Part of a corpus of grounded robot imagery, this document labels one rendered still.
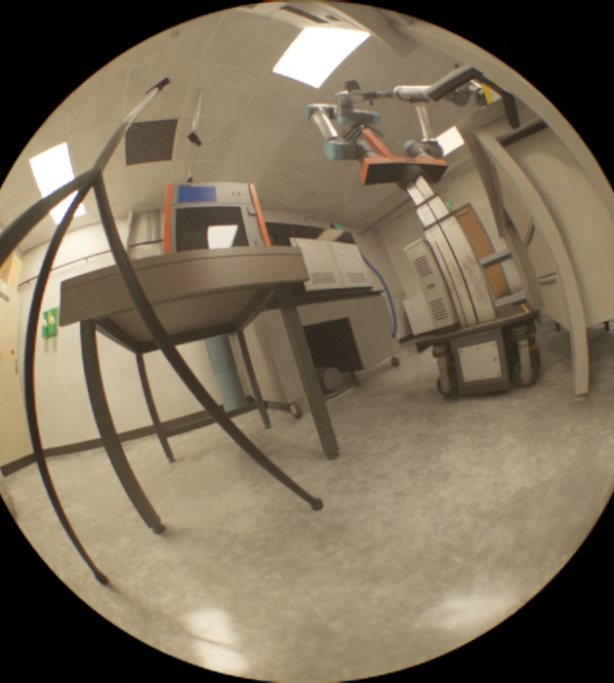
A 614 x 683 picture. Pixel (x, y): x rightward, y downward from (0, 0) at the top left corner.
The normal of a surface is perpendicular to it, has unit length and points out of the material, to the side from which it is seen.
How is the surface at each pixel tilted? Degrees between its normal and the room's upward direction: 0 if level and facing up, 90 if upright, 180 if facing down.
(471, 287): 90
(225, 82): 180
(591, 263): 90
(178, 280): 90
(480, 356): 90
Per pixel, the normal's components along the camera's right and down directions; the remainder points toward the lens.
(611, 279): -0.81, 0.22
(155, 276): 0.50, -0.20
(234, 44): 0.29, 0.96
